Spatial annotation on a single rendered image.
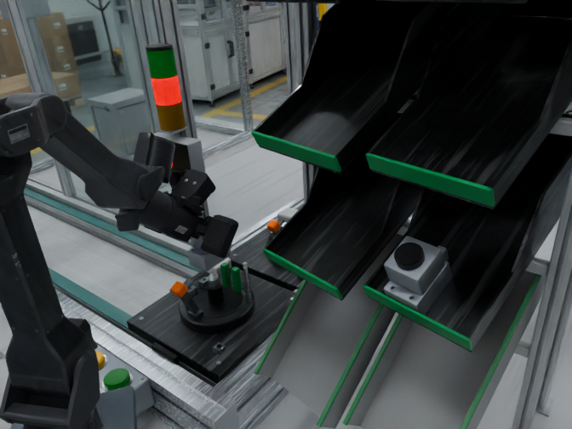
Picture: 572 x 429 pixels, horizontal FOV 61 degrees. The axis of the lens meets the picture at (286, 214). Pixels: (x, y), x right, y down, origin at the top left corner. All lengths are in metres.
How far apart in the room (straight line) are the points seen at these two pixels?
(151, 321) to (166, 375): 0.13
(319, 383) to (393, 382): 0.10
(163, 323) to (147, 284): 0.23
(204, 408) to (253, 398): 0.09
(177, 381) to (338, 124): 0.50
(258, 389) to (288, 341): 0.12
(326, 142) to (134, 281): 0.73
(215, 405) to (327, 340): 0.20
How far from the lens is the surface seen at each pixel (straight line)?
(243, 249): 1.10
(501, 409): 0.94
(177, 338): 0.90
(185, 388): 0.83
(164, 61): 0.96
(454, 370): 0.67
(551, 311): 0.63
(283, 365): 0.76
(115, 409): 0.69
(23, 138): 0.48
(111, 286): 1.18
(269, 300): 0.94
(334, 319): 0.73
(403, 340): 0.69
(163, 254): 1.18
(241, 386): 0.81
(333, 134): 0.55
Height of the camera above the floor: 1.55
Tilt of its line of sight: 28 degrees down
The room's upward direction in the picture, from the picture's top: 4 degrees counter-clockwise
